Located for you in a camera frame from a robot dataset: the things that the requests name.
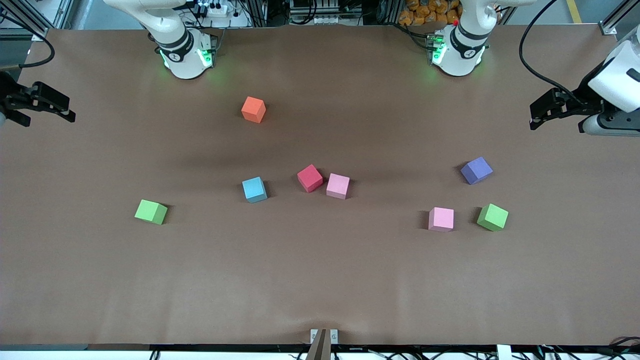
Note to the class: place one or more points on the light blue foam cube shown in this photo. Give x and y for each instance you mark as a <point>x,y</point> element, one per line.
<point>254,188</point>

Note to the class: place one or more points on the bag of orange objects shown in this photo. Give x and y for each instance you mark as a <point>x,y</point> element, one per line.
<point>425,12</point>

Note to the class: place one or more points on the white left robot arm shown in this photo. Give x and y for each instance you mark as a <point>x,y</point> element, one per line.
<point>462,55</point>

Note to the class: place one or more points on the aluminium frame profile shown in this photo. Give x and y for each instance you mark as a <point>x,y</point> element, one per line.
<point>612,22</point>
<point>30,22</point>

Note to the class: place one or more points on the pink foam cube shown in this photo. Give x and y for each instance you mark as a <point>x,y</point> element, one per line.
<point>338,185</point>
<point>441,218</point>

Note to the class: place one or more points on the red foam cube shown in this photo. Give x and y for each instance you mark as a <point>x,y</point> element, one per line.
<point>310,177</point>

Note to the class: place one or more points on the green foam cube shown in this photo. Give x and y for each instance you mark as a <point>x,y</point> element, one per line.
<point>492,216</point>
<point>150,211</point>

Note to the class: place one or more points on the large table cover sheet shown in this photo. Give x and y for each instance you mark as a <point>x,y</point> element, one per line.
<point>320,260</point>

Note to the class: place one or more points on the orange foam cube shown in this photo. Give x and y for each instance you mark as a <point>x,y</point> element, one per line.
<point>252,109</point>

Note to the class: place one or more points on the purple foam cube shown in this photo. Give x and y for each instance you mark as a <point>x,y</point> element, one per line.
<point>476,169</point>

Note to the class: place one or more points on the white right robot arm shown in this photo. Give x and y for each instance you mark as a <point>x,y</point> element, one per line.
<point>180,55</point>

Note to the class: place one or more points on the background metal equipment rack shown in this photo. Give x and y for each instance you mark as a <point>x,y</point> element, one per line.
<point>325,10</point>

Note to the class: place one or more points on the white power strip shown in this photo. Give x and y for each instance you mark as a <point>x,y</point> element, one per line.
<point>215,8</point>

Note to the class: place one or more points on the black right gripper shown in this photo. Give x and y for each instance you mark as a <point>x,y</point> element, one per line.
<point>8,95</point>

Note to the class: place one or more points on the table edge camera bracket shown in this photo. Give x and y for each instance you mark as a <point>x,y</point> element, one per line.
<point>324,345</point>

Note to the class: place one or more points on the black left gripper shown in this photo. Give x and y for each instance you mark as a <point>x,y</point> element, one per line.
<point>583,98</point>

